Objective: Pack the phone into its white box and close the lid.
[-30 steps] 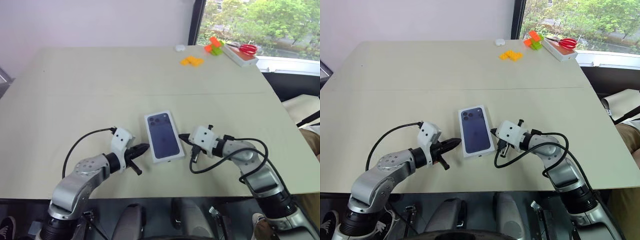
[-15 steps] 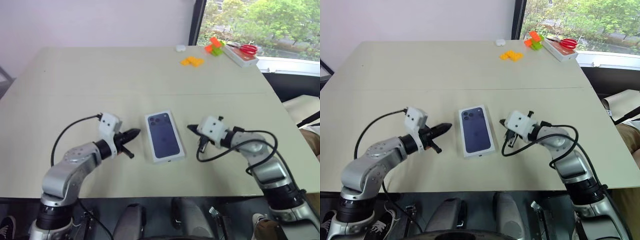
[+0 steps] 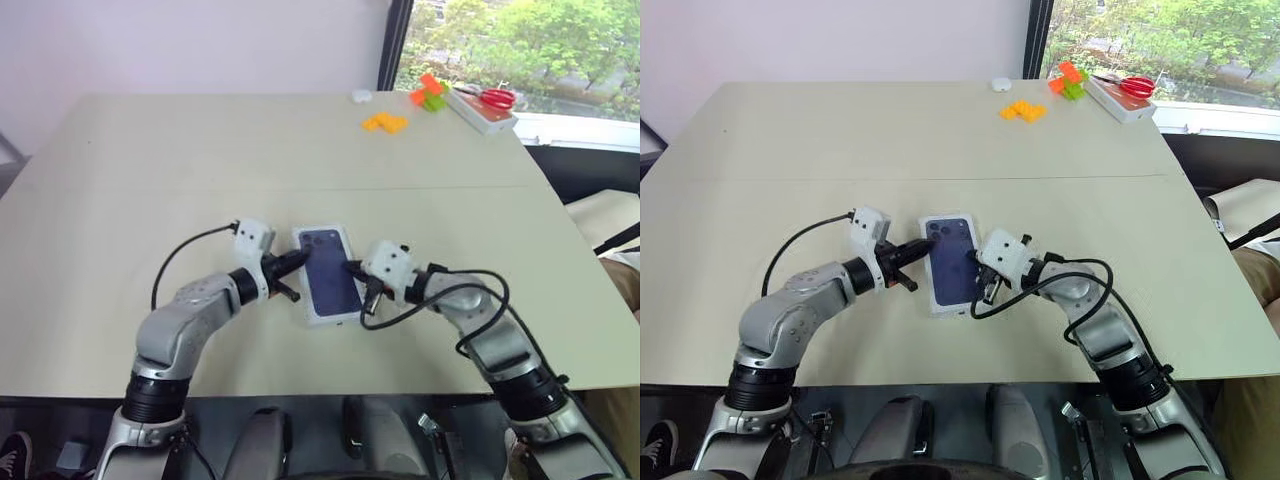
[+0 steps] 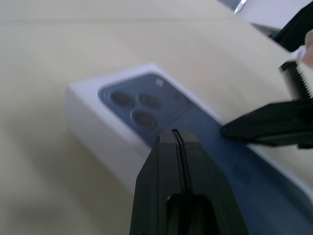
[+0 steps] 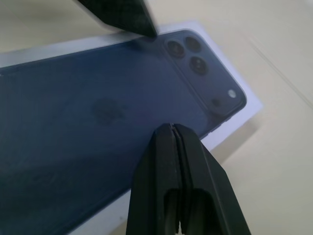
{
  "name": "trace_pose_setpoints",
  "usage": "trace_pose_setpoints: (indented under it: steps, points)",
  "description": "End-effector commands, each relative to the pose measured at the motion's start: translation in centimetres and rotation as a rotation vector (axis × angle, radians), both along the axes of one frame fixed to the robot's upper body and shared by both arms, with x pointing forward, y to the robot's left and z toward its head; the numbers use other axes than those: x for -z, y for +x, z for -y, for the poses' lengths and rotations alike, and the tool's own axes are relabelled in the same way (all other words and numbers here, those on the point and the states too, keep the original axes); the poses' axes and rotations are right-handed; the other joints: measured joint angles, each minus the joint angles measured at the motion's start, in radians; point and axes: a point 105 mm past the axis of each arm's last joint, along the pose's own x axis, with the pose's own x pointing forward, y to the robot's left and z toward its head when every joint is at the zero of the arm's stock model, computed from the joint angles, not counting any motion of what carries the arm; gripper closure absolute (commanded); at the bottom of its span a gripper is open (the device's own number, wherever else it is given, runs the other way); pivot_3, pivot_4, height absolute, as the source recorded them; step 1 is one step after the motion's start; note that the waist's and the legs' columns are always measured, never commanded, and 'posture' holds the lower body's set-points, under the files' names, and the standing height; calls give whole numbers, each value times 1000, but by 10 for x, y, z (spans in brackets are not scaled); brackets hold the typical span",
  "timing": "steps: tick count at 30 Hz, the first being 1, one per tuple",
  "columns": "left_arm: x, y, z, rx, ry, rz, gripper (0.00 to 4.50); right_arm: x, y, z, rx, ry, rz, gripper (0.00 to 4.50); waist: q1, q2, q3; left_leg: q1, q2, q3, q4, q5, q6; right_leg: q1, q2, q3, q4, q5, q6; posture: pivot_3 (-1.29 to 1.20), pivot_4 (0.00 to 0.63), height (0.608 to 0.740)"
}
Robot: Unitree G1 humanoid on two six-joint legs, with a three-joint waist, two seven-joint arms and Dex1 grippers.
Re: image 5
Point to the dark blue smartphone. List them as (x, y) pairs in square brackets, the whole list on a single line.
[(73, 127)]

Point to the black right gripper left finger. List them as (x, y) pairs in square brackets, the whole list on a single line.
[(151, 171)]

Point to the white phone box base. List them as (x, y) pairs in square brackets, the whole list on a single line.
[(252, 106)]

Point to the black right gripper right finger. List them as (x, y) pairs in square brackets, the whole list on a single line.
[(207, 186)]

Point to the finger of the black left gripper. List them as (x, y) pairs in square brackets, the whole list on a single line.
[(122, 14)]

